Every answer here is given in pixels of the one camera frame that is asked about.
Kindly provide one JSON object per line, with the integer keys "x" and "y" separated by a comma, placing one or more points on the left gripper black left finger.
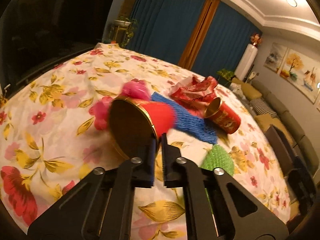
{"x": 101, "y": 205}

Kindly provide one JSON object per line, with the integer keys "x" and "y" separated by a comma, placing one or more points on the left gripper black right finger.
{"x": 216, "y": 205}

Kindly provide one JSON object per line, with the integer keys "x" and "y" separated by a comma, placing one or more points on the green foam fruit net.
{"x": 218, "y": 157}

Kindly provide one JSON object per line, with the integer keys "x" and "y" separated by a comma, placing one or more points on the blue foam fruit net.
{"x": 188, "y": 123}

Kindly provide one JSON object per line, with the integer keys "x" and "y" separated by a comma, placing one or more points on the red paper cup gold pattern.
{"x": 134, "y": 125}

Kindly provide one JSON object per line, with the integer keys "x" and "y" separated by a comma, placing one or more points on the pink foam fruit net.
{"x": 133, "y": 90}

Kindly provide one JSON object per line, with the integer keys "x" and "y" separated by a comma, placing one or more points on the red snack wrapper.
{"x": 193, "y": 94}

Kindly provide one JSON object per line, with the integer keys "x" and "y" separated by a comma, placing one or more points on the floral tablecloth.
{"x": 53, "y": 133}

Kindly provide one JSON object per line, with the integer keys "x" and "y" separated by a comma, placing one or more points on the mustard cushion large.
{"x": 265, "y": 121}

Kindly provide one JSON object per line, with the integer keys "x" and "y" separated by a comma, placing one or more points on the patterned black white cushion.
{"x": 261, "y": 108}

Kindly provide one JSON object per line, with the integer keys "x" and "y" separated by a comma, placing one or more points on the grey sectional sofa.
{"x": 303, "y": 145}

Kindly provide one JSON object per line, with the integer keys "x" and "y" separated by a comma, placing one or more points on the mustard cushion far end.
{"x": 244, "y": 90}

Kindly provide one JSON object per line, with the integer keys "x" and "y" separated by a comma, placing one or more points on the potted plant on coffee table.
{"x": 224, "y": 77}

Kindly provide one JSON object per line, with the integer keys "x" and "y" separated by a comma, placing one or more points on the orange centre curtain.
{"x": 198, "y": 35}

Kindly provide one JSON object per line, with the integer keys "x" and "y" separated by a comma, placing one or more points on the white standing air conditioner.
{"x": 246, "y": 62}

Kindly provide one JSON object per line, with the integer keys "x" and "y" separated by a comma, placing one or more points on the centre tree and sailboat painting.
{"x": 302, "y": 72}

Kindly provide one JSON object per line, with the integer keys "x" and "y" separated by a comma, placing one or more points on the left landscape painting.
{"x": 275, "y": 57}

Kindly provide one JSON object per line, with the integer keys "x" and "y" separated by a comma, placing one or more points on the red flower arrangement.
{"x": 256, "y": 39}

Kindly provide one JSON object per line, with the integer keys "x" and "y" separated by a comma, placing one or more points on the plant on stand by curtain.
{"x": 122, "y": 31}

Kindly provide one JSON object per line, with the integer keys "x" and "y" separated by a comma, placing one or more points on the black television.
{"x": 38, "y": 34}

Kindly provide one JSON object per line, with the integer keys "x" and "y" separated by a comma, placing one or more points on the blue curtains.
{"x": 165, "y": 26}

